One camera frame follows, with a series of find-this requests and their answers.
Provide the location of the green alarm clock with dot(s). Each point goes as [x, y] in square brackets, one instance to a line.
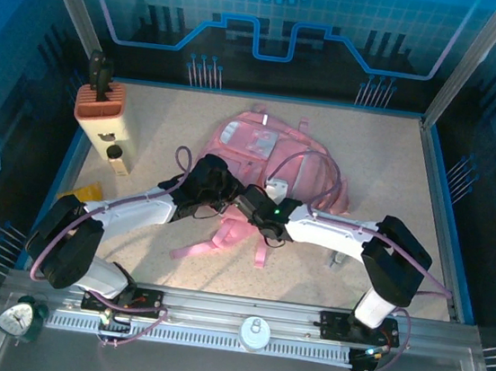
[21, 318]

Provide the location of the pink student backpack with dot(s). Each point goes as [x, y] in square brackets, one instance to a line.
[254, 136]

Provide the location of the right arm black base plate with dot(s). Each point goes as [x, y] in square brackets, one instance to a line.
[332, 325]

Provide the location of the cream and terracotta knife block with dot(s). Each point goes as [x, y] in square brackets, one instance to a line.
[98, 128]

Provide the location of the yellow snack bag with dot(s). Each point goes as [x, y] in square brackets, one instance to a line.
[89, 191]

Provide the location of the small bottle with black cap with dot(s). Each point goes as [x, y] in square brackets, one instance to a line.
[117, 160]

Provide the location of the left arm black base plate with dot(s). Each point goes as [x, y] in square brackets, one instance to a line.
[147, 302]

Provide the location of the aluminium mounting rail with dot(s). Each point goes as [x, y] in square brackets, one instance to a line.
[224, 307]

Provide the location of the silver tin can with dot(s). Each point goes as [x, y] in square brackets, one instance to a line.
[253, 333]

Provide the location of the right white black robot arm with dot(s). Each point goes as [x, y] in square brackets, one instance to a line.
[328, 231]

